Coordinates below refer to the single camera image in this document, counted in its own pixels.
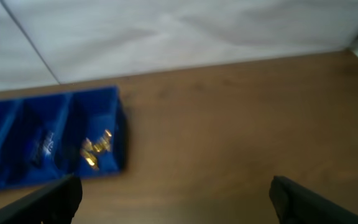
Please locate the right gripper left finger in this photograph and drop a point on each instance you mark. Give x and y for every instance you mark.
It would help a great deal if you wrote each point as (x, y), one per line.
(51, 202)

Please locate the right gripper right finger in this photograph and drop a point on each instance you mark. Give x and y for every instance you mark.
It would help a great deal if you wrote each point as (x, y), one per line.
(303, 205)

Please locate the blue candy pack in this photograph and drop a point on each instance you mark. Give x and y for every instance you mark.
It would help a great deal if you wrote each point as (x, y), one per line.
(43, 147)

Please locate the blue tray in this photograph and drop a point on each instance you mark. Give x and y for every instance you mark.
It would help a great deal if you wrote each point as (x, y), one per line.
(95, 105)

